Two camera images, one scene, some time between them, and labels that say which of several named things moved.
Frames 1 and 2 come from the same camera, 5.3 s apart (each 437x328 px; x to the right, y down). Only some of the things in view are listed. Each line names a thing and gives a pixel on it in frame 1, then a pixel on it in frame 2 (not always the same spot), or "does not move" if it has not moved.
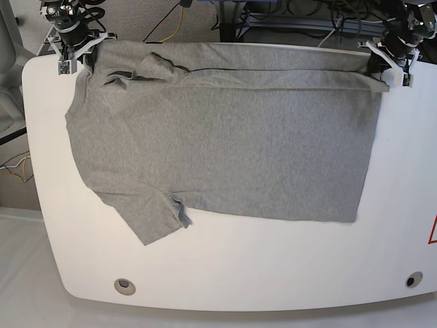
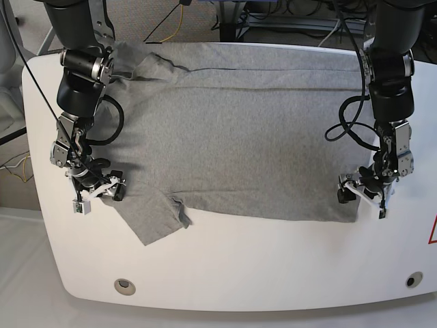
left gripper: x=67 y=63 to x=82 y=205
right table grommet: x=414 y=279 does not move
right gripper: x=405 y=67 to x=352 y=186
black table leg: x=229 y=12 does not move
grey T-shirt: x=274 y=129 does not move
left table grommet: x=124 y=286 does not move
